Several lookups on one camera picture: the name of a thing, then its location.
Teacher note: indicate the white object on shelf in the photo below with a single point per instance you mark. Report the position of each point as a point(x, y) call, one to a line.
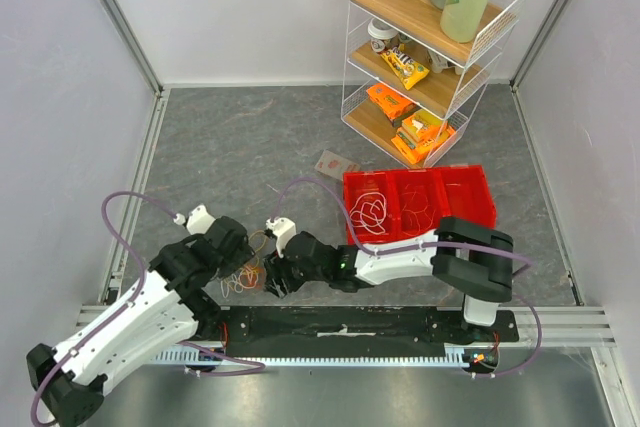
point(439, 63)

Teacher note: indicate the yellow candy bag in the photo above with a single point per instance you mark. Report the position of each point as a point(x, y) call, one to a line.
point(404, 67)

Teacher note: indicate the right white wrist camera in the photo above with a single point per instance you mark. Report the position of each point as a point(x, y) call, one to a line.
point(282, 230)

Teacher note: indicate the red three-compartment bin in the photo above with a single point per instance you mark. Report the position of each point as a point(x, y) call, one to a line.
point(391, 205)

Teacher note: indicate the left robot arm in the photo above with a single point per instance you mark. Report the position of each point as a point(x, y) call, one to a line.
point(166, 306)

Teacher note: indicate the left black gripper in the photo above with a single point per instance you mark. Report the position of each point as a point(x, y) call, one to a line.
point(243, 253)

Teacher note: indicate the white lidded cup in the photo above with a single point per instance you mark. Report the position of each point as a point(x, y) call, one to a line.
point(382, 36)

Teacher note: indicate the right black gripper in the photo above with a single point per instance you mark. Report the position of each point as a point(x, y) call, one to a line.
point(281, 270)

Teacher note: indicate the white wire wooden shelf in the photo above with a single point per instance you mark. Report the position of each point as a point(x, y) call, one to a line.
point(445, 95)

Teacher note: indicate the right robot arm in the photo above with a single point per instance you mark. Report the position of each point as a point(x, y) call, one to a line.
point(471, 258)

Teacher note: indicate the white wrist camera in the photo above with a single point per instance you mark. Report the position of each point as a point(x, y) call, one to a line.
point(198, 221)
point(282, 230)

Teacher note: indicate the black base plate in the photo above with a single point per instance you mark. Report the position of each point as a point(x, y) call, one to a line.
point(353, 332)

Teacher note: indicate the grey slotted cable duct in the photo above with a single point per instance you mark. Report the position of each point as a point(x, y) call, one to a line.
point(453, 357)

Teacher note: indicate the orange snack pack upper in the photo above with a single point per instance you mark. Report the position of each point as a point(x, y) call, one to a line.
point(392, 104)

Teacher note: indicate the orange snack box stack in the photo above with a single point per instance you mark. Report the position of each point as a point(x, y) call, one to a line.
point(420, 134)

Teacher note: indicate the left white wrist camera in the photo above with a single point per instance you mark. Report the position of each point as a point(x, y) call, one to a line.
point(198, 221)

